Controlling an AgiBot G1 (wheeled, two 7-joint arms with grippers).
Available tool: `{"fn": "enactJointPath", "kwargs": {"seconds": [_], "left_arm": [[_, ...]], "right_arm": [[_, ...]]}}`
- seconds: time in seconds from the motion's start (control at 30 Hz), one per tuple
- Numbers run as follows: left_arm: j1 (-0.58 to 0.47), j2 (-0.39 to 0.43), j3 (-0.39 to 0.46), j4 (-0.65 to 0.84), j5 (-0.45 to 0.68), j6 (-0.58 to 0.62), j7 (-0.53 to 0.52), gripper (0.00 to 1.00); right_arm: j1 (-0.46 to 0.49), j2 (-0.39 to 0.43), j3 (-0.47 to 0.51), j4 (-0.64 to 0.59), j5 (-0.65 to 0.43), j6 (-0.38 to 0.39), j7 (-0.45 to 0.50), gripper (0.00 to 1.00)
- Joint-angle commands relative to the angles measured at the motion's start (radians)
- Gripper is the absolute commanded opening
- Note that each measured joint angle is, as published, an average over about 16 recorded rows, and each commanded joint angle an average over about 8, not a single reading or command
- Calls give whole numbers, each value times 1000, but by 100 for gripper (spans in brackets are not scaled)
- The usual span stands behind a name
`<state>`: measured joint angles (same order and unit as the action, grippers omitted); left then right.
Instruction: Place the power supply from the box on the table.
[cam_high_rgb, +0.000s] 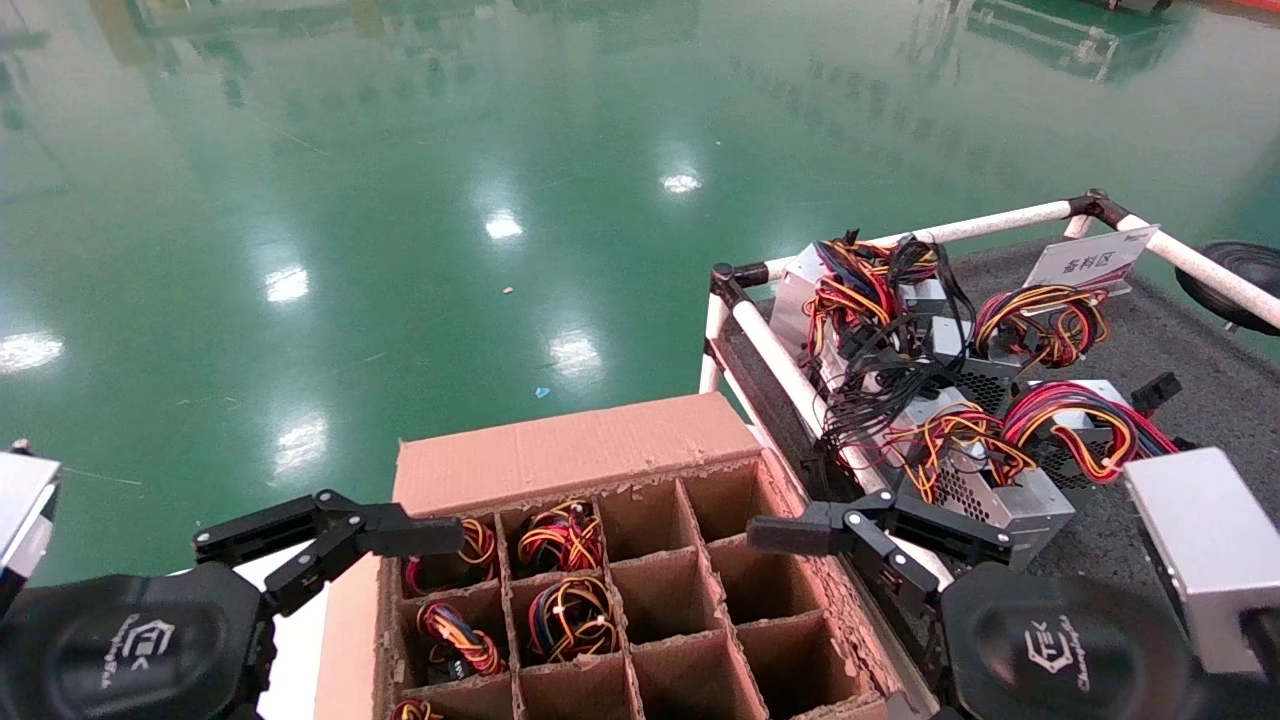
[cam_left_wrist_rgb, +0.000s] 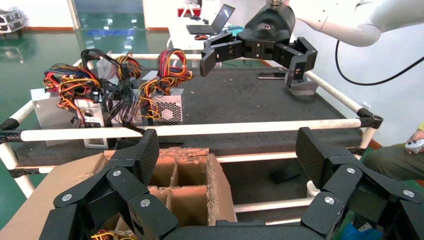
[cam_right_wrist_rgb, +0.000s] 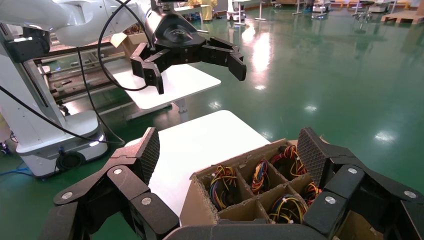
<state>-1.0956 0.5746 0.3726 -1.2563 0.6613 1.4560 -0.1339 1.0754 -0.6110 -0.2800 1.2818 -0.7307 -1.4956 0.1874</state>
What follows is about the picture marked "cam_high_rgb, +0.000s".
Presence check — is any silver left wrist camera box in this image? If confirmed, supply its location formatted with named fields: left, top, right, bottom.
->
left=0, top=450, right=62, bottom=607

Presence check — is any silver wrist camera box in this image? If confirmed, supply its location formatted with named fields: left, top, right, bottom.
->
left=0, top=450, right=62, bottom=607
left=1124, top=447, right=1280, bottom=677

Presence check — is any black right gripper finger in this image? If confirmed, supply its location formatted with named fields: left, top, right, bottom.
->
left=747, top=491, right=1013, bottom=641

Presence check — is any white paper label sign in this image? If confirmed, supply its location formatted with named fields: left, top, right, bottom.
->
left=1022, top=224, right=1161, bottom=298

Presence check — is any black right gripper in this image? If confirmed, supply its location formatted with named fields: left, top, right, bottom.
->
left=938, top=562, right=1216, bottom=720

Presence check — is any black round wheel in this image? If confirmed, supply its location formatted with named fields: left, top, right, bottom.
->
left=1175, top=240, right=1280, bottom=334

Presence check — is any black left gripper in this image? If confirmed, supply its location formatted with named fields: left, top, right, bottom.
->
left=0, top=490, right=467, bottom=720

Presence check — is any white pipe cart frame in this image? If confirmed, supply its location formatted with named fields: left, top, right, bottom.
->
left=700, top=188, right=1280, bottom=601

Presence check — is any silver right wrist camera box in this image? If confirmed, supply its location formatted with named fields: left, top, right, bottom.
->
left=1124, top=447, right=1280, bottom=677

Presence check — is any cardboard box with dividers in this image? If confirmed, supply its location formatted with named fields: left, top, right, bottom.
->
left=315, top=392, right=906, bottom=720

